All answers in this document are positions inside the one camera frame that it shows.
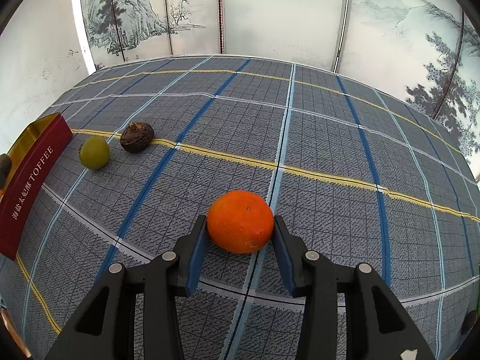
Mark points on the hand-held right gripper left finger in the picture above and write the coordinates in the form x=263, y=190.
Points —
x=197, y=258

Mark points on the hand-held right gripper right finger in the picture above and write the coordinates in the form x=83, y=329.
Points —
x=285, y=262

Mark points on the orange mandarin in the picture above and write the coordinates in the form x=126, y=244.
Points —
x=240, y=221

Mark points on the red and gold tin box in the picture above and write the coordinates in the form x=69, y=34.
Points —
x=30, y=180

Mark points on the dark brown wrinkled fruit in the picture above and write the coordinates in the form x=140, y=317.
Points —
x=137, y=137
x=4, y=165

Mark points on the plaid tablecloth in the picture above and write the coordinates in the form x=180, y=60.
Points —
x=337, y=157

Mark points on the green tomato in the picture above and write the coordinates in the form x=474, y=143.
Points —
x=94, y=153

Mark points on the painted folding screen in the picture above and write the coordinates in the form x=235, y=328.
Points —
x=281, y=7

